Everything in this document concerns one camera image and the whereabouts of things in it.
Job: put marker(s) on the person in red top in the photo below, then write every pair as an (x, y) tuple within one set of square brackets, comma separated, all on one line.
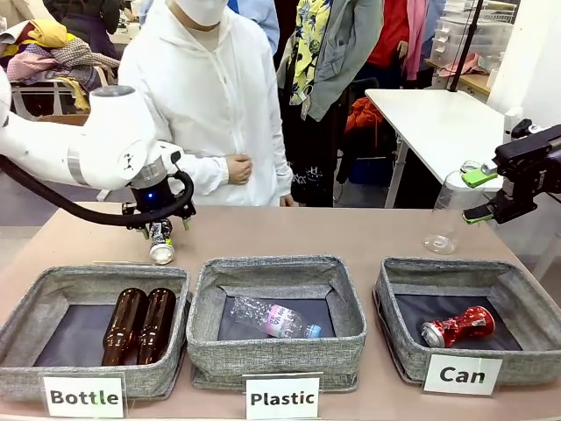
[(394, 35)]

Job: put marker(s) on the white sign reading Plastic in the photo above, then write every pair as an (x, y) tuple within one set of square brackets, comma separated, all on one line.
[(282, 398)]

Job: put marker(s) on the black stand pole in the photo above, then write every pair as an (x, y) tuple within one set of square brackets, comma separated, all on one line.
[(466, 44)]

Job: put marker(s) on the orange cloth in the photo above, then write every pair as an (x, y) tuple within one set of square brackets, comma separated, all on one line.
[(361, 115)]

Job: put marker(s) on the pink cloth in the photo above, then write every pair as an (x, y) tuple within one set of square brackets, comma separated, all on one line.
[(464, 66)]

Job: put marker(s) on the brown glass bottle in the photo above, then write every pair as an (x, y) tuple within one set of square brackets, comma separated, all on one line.
[(125, 324), (157, 324)]

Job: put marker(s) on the white side table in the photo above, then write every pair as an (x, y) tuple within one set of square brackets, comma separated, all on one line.
[(438, 123)]

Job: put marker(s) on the pile of colourful clothes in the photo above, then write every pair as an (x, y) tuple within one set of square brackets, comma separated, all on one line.
[(48, 52)]

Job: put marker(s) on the grey fabric basket Bottle label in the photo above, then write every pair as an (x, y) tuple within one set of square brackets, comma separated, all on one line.
[(26, 373)]

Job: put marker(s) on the person in blue shirt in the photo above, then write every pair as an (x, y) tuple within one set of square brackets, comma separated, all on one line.
[(263, 22)]

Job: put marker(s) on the person in white hooded jacket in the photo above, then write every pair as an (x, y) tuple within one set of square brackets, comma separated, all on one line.
[(206, 96)]

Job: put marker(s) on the crushed silver can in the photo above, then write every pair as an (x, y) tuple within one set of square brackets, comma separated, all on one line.
[(160, 243)]

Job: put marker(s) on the plastic water bottle pink label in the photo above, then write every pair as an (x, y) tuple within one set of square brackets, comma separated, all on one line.
[(280, 319)]

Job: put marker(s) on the clear plastic bottle without label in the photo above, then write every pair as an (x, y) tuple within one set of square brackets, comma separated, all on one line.
[(442, 210)]

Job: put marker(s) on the white metal rack frame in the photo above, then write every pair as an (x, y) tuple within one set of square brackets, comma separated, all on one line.
[(39, 85)]

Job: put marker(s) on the white face mask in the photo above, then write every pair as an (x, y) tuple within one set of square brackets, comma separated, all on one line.
[(203, 11)]

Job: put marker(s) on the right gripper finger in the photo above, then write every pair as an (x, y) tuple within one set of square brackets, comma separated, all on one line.
[(477, 175), (477, 214)]

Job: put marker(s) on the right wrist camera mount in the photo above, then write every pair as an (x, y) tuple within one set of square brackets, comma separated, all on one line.
[(526, 127)]

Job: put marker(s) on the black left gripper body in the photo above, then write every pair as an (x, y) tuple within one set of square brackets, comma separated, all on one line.
[(153, 199)]

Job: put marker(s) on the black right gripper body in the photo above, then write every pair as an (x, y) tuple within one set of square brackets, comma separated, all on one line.
[(526, 171)]

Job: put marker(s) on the person right hand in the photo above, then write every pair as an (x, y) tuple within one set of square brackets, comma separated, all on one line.
[(239, 169)]

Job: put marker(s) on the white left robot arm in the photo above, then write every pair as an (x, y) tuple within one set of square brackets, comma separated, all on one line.
[(109, 144)]

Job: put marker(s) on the white sign reading Bottle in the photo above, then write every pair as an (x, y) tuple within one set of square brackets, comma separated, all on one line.
[(84, 397)]

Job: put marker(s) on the brown cardboard box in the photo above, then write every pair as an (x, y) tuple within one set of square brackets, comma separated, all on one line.
[(66, 119)]

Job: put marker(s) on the clear plastic storage drawers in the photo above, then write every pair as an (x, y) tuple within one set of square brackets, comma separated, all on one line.
[(473, 35)]

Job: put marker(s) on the grey fabric basket Can label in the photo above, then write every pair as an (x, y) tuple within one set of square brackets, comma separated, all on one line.
[(394, 346)]

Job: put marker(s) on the crushed red can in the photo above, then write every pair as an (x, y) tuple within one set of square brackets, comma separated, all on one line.
[(460, 326)]

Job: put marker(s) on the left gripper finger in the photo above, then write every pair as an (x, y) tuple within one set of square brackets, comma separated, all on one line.
[(144, 232), (186, 223)]

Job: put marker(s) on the white sign reading Can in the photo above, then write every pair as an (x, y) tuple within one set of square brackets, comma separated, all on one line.
[(462, 375)]

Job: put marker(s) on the person grey jacket floral shirt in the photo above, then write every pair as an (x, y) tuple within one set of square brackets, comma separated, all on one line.
[(333, 57)]

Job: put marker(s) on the grey fabric basket Plastic label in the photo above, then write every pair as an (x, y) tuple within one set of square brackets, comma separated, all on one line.
[(276, 359)]

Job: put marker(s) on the person left hand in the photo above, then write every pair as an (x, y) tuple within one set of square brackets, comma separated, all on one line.
[(287, 201)]

